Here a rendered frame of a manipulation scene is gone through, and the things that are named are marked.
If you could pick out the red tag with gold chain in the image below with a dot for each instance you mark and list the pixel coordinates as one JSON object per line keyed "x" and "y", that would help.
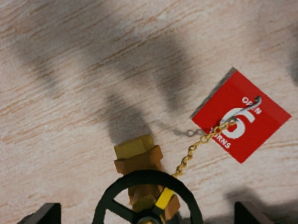
{"x": 238, "y": 123}

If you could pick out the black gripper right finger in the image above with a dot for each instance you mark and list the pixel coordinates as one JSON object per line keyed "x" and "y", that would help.
{"x": 247, "y": 213}

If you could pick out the brass valve manifold with black handwheels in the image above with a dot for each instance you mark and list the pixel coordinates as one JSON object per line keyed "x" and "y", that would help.
{"x": 133, "y": 155}

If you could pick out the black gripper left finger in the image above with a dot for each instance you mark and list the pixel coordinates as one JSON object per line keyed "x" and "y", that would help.
{"x": 48, "y": 213}

